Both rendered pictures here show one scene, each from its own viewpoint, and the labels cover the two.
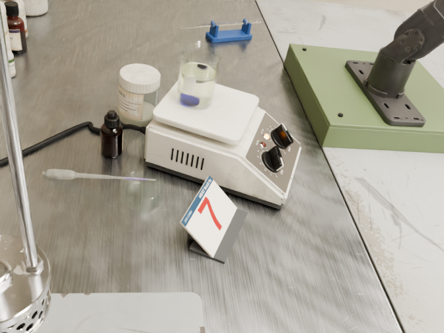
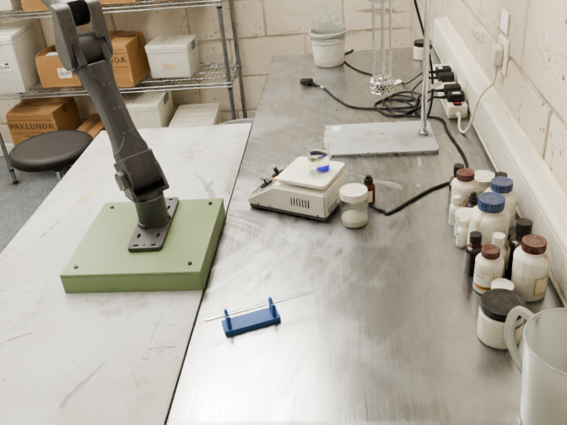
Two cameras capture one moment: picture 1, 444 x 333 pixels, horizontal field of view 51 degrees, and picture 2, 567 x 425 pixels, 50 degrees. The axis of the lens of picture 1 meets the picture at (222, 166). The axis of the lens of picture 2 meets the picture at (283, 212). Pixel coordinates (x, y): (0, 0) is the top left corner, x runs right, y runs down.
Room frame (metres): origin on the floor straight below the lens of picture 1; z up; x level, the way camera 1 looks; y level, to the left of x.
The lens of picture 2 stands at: (1.68, 0.41, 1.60)
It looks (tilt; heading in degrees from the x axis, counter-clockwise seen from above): 31 degrees down; 201
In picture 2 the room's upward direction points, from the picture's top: 6 degrees counter-clockwise
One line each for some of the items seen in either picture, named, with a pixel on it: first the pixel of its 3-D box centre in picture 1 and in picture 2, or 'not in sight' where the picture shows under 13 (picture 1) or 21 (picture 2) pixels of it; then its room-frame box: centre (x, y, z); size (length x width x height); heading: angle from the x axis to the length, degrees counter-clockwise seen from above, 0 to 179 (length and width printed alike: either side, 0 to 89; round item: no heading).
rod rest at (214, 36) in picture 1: (230, 30); (250, 314); (0.95, 0.04, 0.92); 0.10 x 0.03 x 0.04; 126
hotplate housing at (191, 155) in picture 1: (221, 138); (302, 187); (0.53, 0.01, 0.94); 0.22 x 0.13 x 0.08; 80
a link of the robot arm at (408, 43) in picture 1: (411, 39); (142, 180); (0.75, -0.26, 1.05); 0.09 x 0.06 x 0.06; 149
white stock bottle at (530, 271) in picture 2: not in sight; (530, 266); (0.76, 0.49, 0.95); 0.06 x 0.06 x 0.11
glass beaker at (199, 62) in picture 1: (197, 74); (318, 157); (0.54, 0.06, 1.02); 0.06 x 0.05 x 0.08; 11
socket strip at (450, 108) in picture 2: not in sight; (446, 88); (-0.21, 0.26, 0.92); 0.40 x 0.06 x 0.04; 15
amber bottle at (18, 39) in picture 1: (14, 27); (474, 253); (0.72, 0.40, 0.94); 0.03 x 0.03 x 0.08
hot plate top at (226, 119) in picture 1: (208, 107); (310, 172); (0.53, 0.03, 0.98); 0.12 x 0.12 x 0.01; 80
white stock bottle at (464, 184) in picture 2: not in sight; (464, 192); (0.51, 0.36, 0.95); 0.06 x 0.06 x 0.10
